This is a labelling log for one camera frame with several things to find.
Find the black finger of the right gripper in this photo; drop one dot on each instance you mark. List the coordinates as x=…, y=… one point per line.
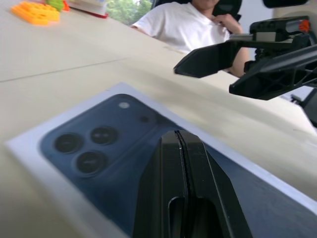
x=205, y=62

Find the person's left hand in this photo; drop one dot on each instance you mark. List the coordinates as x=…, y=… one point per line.
x=229, y=24

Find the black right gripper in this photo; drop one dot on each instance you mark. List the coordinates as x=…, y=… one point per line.
x=280, y=29

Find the person in white shirt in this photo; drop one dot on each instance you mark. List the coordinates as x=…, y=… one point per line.
x=178, y=27

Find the orange red toy block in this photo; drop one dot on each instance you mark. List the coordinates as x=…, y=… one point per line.
x=66, y=5

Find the white box lid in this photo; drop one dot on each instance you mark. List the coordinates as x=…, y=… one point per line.
x=111, y=111

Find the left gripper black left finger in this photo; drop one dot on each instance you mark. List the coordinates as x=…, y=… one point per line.
x=161, y=193

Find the green toy block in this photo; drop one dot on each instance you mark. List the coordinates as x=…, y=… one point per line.
x=54, y=4

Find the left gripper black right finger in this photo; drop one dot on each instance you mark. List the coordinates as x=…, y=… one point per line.
x=210, y=198

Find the orange toy block plate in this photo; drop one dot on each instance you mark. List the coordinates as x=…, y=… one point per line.
x=34, y=12

